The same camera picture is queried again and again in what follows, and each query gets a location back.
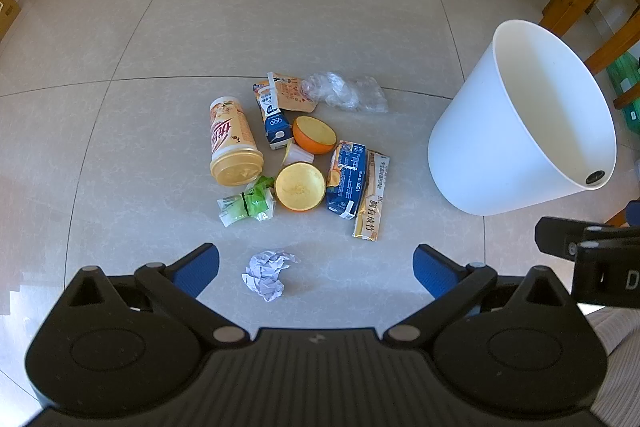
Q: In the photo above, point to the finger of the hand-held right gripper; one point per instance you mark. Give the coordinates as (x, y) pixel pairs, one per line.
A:
(555, 234)

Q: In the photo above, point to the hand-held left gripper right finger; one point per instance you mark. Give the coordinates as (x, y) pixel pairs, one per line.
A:
(435, 272)

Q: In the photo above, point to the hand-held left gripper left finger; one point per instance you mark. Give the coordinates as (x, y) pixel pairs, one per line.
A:
(197, 269)

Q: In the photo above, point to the white plastic waste bin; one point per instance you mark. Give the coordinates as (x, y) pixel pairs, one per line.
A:
(475, 132)

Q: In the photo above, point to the yellow milk tea cup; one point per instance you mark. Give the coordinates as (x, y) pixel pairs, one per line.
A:
(230, 137)

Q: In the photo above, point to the clear plastic bag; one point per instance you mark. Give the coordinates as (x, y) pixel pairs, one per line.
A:
(345, 92)

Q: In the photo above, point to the crumpled white paper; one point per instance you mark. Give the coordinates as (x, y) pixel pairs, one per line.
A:
(267, 274)

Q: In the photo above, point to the person's light trousers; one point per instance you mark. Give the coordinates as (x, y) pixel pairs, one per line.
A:
(622, 357)

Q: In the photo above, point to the green and white wrapper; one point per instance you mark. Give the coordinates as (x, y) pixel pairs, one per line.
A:
(250, 204)

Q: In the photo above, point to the gold snack wrapper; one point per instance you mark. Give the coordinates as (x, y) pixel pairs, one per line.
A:
(372, 207)

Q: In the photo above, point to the blue snack box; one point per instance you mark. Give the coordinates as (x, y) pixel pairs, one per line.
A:
(347, 187)

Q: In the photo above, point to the orange half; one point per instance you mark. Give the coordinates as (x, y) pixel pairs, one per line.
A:
(300, 187)
(315, 137)

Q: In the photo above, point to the small white plastic cup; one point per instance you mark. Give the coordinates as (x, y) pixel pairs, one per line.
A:
(298, 155)

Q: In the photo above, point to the small blue milk carton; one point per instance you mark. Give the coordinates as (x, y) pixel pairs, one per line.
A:
(277, 127)

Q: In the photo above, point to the green package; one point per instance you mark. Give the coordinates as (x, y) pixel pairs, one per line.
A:
(625, 77)

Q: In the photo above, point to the cardboard box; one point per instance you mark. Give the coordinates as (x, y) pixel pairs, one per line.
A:
(7, 12)

